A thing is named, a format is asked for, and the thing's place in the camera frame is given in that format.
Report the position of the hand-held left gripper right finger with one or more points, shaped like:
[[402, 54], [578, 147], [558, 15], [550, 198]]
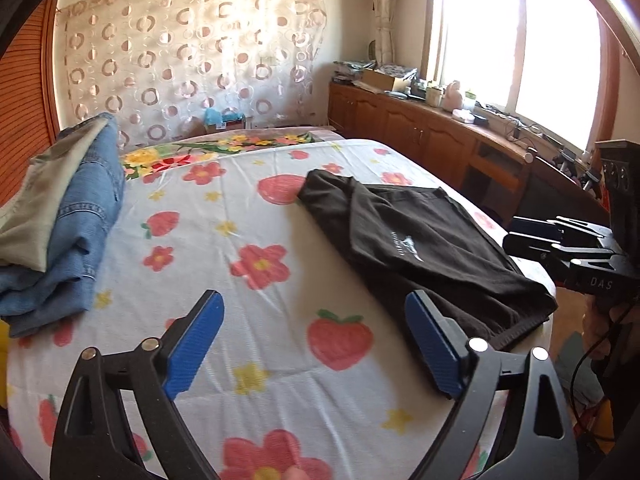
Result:
[[435, 345]]

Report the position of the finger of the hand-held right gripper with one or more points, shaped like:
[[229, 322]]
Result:
[[530, 247], [565, 227]]

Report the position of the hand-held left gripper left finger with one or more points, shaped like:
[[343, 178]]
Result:
[[195, 345]]

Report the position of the black pants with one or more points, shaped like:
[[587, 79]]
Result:
[[425, 240]]

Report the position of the khaki pants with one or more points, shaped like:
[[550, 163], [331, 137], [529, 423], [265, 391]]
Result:
[[35, 210]]

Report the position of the person's right hand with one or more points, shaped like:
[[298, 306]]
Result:
[[597, 330]]

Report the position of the black chair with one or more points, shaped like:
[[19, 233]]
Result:
[[560, 190]]

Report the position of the strawberry flower print bedsheet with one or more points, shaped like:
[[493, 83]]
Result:
[[250, 210]]

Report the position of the blue jeans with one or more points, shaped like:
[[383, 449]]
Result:
[[85, 220]]

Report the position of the pink plush toy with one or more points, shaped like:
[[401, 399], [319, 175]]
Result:
[[452, 95]]

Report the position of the wooden cabinet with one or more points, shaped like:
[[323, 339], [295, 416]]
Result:
[[400, 125]]

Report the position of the window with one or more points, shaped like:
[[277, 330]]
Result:
[[520, 35]]

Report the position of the cardboard box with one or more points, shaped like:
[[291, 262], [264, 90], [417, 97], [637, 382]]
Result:
[[382, 80]]

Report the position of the blue plastic bag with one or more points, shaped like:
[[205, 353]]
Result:
[[213, 117]]

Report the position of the beige patterned curtain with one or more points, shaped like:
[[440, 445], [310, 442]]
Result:
[[385, 10]]

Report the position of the wooden slatted wardrobe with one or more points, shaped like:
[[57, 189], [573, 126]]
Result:
[[25, 100]]

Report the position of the sheer circle pattern curtain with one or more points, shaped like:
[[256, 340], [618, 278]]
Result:
[[190, 45]]

